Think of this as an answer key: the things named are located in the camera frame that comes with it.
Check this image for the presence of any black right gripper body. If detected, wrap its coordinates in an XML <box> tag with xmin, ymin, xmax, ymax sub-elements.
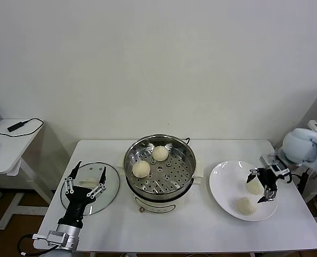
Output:
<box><xmin>257</xmin><ymin>167</ymin><xmax>278</xmax><ymax>191</ymax></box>

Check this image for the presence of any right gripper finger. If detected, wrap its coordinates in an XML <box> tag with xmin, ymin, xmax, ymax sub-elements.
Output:
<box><xmin>256</xmin><ymin>188</ymin><xmax>277</xmax><ymax>204</ymax></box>
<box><xmin>246</xmin><ymin>168</ymin><xmax>260</xmax><ymax>184</ymax></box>

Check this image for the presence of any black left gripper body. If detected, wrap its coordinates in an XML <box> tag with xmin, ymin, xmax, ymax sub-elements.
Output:
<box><xmin>57</xmin><ymin>187</ymin><xmax>95</xmax><ymax>229</ymax></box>

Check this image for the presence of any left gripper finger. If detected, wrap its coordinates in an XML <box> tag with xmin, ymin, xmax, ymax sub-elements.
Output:
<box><xmin>88</xmin><ymin>167</ymin><xmax>107</xmax><ymax>199</ymax></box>
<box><xmin>64</xmin><ymin>161</ymin><xmax>82</xmax><ymax>194</ymax></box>

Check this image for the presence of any glass lid with white handle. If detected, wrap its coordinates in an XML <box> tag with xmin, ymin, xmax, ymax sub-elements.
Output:
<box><xmin>60</xmin><ymin>162</ymin><xmax>121</xmax><ymax>216</ymax></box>

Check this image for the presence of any white steamed baozi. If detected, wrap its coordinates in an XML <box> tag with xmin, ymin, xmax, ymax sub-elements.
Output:
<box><xmin>152</xmin><ymin>146</ymin><xmax>169</xmax><ymax>162</ymax></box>
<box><xmin>236</xmin><ymin>196</ymin><xmax>258</xmax><ymax>216</ymax></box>
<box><xmin>246</xmin><ymin>179</ymin><xmax>263</xmax><ymax>195</ymax></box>
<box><xmin>132</xmin><ymin>161</ymin><xmax>151</xmax><ymax>179</ymax></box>

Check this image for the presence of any perforated steel steamer basket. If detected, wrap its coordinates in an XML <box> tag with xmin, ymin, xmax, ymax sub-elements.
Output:
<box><xmin>123</xmin><ymin>134</ymin><xmax>197</xmax><ymax>200</ymax></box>

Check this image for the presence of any white round plate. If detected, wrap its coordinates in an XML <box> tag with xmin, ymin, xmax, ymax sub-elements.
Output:
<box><xmin>209</xmin><ymin>160</ymin><xmax>279</xmax><ymax>222</ymax></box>

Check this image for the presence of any white side table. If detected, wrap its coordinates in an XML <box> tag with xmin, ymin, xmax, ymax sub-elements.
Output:
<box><xmin>0</xmin><ymin>118</ymin><xmax>55</xmax><ymax>231</ymax></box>

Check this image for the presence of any black adapter box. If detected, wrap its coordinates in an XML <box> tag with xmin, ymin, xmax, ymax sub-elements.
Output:
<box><xmin>7</xmin><ymin>120</ymin><xmax>24</xmax><ymax>132</ymax></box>

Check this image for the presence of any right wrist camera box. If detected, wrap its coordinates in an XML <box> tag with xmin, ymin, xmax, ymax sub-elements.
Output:
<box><xmin>260</xmin><ymin>154</ymin><xmax>292</xmax><ymax>183</ymax></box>

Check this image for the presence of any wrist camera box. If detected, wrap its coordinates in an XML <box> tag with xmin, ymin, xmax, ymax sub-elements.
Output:
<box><xmin>32</xmin><ymin>230</ymin><xmax>68</xmax><ymax>248</ymax></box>
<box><xmin>260</xmin><ymin>154</ymin><xmax>292</xmax><ymax>183</ymax></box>

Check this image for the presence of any black cable with adapter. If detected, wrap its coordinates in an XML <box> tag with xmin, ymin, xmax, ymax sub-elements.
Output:
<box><xmin>292</xmin><ymin>167</ymin><xmax>312</xmax><ymax>194</ymax></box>

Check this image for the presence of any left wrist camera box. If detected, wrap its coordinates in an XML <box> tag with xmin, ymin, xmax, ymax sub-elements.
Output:
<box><xmin>32</xmin><ymin>230</ymin><xmax>68</xmax><ymax>248</ymax></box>

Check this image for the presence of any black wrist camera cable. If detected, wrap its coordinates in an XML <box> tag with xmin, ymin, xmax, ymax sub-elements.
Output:
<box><xmin>17</xmin><ymin>234</ymin><xmax>57</xmax><ymax>256</ymax></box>

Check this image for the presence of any thin black desk cable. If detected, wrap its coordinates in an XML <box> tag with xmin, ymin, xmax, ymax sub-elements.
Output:
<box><xmin>0</xmin><ymin>117</ymin><xmax>45</xmax><ymax>138</ymax></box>

